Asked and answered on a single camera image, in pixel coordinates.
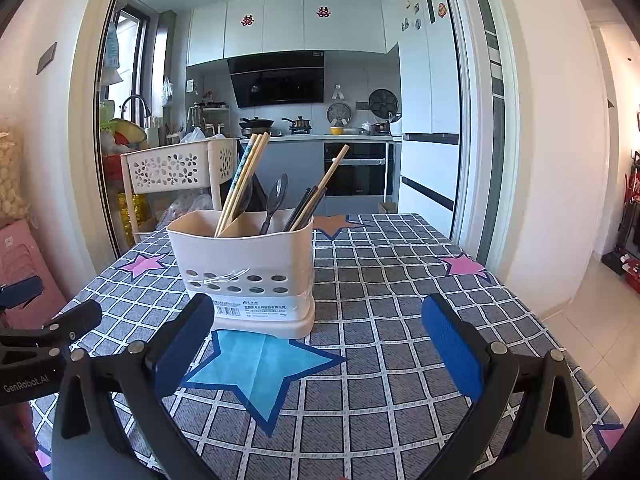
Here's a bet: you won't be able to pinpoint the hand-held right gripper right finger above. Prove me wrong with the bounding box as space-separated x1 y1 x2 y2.
421 293 585 480

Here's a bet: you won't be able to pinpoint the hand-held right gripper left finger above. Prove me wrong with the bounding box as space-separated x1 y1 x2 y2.
51 293 216 480

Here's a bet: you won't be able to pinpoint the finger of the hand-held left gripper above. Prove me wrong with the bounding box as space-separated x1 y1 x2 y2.
0 275 44 312
0 299 104 361

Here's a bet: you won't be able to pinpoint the white plastic utensil holder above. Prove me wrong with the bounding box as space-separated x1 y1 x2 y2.
166 210 317 346

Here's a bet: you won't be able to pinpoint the black plastic spoon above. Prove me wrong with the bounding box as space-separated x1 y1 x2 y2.
259 173 290 235
231 180 254 223

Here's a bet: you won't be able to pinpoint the black chopstick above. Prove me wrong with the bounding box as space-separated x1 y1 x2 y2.
295 186 328 231
282 187 316 233

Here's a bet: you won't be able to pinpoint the blue patterned chopstick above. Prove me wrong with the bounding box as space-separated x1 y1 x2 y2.
227 134 258 226

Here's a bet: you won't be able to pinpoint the bamboo chopstick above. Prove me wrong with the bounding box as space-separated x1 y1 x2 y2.
215 132 266 237
289 144 351 232
220 132 271 236

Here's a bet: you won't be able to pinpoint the grey checked star tablecloth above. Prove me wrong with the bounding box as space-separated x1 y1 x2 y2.
27 212 626 480

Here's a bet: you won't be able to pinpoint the bag of pale round balls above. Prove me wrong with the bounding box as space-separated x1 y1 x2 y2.
0 125 31 221

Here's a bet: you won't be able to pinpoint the gold foil package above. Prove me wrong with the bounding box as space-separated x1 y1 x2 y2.
117 192 151 246

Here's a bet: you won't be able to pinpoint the clear plastic bag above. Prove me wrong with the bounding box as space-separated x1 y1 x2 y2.
160 195 211 228

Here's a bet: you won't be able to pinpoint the cream plastic storage cart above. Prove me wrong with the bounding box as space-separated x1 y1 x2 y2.
120 137 238 241

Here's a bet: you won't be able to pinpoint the yellow plastic basin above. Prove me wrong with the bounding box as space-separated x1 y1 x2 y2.
107 118 148 143

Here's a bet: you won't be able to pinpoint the black built-in oven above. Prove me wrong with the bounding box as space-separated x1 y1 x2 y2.
323 141 396 197

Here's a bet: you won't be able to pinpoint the coat rack with red clothes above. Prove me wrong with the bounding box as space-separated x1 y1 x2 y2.
600 150 640 291

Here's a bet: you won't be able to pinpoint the grey kitchen base cabinet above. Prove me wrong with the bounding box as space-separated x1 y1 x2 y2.
237 140 326 213

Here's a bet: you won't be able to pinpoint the kitchen faucet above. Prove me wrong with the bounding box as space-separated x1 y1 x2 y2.
120 95 152 126

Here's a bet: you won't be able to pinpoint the black wok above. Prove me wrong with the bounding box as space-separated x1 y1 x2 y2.
238 117 276 135

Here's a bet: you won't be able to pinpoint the hanging printed plastic bag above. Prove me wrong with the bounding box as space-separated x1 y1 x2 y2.
102 25 123 83

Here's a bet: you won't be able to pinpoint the white refrigerator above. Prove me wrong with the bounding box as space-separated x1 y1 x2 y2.
382 0 461 241

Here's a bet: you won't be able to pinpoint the black range hood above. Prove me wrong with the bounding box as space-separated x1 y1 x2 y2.
227 51 326 109

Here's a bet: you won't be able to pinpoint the white wall cabinets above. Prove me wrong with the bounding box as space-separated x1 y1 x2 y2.
186 0 401 67

